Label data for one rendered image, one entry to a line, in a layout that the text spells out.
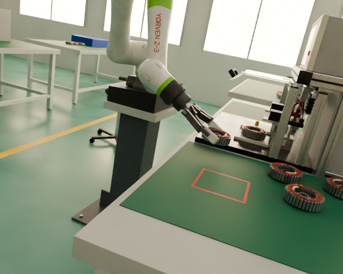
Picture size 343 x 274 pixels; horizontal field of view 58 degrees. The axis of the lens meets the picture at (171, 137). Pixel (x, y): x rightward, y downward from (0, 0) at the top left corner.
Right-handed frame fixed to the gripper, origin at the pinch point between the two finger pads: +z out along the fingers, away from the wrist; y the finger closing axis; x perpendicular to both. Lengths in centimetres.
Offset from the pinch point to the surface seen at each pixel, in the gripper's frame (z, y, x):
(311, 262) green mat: 32, 51, 11
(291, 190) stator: 26.3, 24.4, 11.3
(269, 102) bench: 18, -185, -1
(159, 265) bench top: 8, 69, -3
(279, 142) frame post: 19.4, -7.3, 12.8
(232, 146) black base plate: 8.4, -8.0, -1.3
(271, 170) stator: 21.9, 8.5, 7.2
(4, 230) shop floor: -44, 3, -121
